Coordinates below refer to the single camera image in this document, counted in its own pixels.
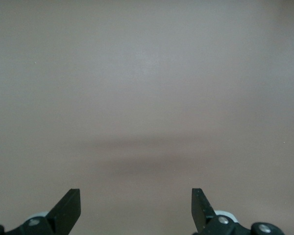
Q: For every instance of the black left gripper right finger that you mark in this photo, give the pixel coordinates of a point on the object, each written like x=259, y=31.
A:
x=202, y=213

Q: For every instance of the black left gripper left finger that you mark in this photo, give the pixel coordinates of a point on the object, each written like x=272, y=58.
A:
x=66, y=213

